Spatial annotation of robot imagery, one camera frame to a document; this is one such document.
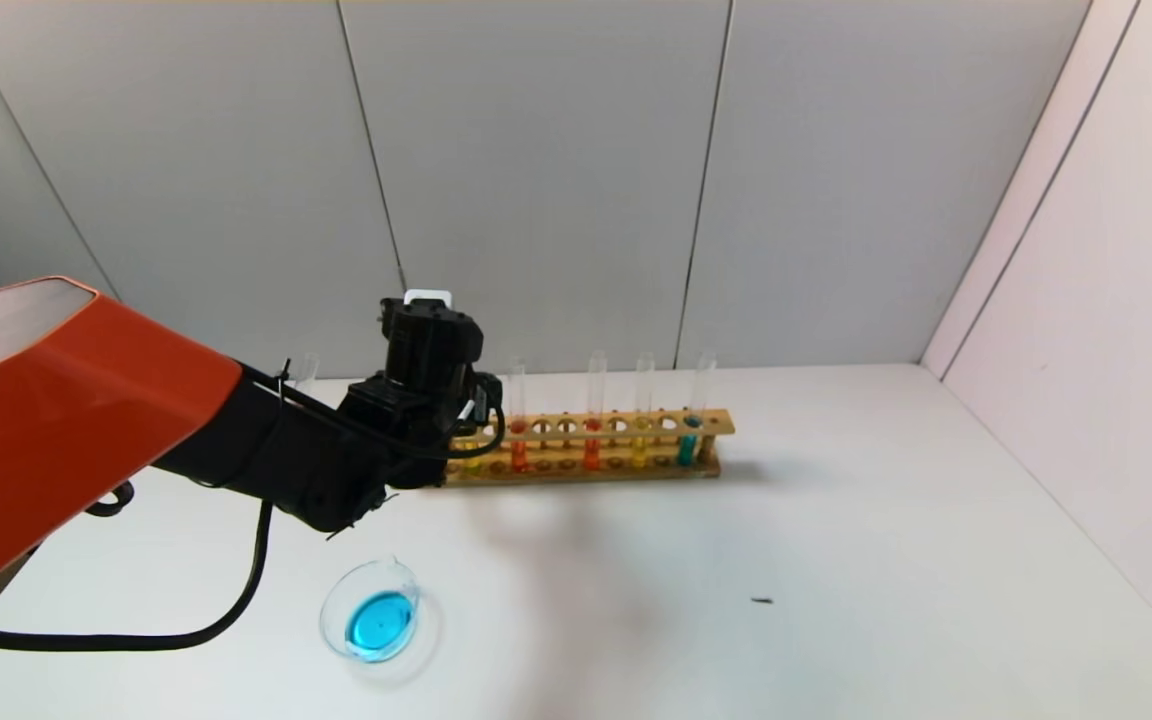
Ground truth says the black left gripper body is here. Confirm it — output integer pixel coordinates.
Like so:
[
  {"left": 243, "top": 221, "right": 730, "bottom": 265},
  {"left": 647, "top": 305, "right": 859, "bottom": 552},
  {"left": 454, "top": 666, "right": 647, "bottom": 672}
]
[{"left": 466, "top": 371, "right": 503, "bottom": 426}]

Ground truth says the glass test tube orange pigment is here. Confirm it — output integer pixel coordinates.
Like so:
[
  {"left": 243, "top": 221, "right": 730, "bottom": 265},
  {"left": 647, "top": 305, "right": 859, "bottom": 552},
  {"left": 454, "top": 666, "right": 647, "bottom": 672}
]
[
  {"left": 504, "top": 356, "right": 529, "bottom": 473},
  {"left": 582, "top": 350, "right": 608, "bottom": 471}
]

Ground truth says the clear glass beaker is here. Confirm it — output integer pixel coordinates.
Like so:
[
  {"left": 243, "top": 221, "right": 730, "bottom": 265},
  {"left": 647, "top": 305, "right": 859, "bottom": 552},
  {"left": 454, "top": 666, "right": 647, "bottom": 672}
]
[{"left": 319, "top": 556, "right": 424, "bottom": 664}]

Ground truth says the wooden test tube rack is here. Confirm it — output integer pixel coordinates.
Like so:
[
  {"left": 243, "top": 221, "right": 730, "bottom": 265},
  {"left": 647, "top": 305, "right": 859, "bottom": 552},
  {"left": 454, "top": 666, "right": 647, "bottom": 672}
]
[{"left": 441, "top": 408, "right": 736, "bottom": 487}]

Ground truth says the glass test tube teal pigment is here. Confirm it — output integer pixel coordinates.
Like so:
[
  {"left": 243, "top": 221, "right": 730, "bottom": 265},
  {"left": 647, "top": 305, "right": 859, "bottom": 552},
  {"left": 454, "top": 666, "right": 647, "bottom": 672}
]
[{"left": 676, "top": 350, "right": 717, "bottom": 467}]

